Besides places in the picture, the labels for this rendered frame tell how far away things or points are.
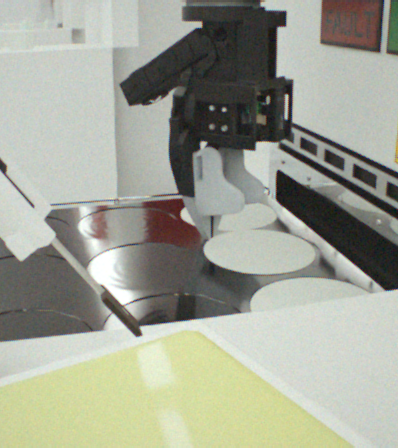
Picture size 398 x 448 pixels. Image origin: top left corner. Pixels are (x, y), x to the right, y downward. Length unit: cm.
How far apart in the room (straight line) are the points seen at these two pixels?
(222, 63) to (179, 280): 18
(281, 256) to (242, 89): 15
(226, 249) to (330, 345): 28
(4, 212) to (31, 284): 29
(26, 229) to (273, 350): 12
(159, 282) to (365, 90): 26
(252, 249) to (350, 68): 20
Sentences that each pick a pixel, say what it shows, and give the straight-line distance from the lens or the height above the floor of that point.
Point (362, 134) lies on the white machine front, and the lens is 59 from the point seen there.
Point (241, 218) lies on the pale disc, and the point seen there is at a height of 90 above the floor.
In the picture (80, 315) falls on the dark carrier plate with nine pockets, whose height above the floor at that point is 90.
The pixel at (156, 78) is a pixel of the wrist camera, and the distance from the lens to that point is 55.
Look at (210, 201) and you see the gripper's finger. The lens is 54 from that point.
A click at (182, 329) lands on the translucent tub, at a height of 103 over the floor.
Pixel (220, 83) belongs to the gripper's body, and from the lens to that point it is 50.
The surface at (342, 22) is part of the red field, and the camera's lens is 62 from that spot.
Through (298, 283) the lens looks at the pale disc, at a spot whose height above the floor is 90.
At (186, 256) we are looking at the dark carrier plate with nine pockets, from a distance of 54.
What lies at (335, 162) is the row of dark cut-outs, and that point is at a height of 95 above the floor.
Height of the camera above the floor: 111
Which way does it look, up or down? 20 degrees down
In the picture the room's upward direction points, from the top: straight up
